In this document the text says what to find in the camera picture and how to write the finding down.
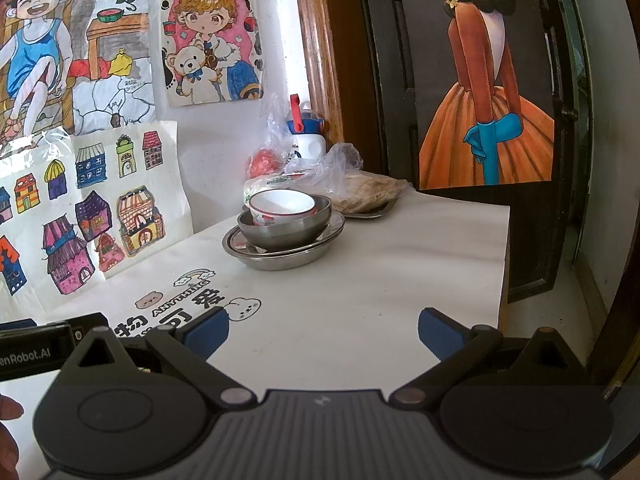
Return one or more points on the black door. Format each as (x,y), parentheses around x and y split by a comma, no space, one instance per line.
(395,60)

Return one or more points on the orange dress figure poster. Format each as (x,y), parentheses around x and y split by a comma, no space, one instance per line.
(480,60)

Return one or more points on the colourful houses drawing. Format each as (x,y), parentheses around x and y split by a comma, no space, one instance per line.
(170,200)

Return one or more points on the steel tray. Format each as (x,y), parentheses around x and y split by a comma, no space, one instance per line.
(380,212)

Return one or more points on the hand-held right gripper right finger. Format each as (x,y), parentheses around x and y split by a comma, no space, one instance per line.
(442,334)

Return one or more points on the person's left hand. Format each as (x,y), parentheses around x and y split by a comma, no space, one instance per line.
(7,407)

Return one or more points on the white food packet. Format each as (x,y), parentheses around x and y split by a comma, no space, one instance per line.
(260,185)

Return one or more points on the wooden door frame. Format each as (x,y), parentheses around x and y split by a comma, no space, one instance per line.
(315,35)

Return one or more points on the large steel bowl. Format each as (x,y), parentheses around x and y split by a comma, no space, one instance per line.
(285,237)

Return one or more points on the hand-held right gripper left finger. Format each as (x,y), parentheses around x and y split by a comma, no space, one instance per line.
(207,332)

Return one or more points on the red food in bag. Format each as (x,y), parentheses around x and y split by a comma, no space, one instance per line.
(262,162)

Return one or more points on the teddy bear cartoon drawing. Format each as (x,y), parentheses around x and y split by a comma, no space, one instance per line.
(210,20)

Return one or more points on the white bottle blue red cap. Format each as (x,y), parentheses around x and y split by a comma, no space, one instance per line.
(307,147)

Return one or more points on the seated child drawing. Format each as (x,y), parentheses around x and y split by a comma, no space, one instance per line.
(30,55)

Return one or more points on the white printed tablecloth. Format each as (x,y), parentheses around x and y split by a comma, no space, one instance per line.
(350,300)

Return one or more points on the plastic bag of flatbread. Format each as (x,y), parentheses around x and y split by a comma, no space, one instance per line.
(370,190)

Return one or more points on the clear plastic bag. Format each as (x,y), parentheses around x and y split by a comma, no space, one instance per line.
(340,160)

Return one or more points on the white ceramic bowl red rim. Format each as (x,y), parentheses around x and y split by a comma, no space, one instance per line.
(280,202)

